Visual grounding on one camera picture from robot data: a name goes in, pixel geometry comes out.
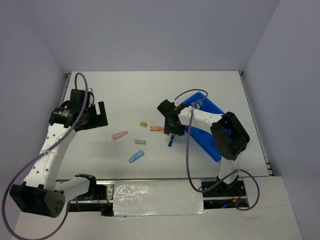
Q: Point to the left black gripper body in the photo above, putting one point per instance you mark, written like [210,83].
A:
[90,120]

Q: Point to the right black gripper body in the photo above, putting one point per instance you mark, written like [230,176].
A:
[176,129]

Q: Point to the orange translucent clip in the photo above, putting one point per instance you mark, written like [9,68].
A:
[156,128]

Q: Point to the blue white marker pen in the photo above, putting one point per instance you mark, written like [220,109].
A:
[171,141]

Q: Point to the pink translucent clip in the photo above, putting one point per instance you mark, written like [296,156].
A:
[119,135]

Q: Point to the tan small eraser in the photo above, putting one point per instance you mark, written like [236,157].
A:
[143,124]

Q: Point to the grey rectangular eraser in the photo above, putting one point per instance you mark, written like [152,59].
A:
[140,141]

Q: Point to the blue translucent clip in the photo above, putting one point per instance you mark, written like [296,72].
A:
[136,156]

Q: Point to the blue patterned jar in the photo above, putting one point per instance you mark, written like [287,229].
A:
[197,105]

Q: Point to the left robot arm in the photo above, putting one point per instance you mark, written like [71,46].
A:
[38,193]

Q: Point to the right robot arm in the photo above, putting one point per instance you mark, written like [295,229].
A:
[228,134]

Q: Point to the blue compartment tray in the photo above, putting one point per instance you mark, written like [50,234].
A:
[201,124]

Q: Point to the silver foil sheet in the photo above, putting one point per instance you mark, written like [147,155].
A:
[156,198]

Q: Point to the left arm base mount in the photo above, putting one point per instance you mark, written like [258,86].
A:
[101,202]

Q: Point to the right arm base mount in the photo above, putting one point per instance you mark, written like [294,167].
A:
[219,198]

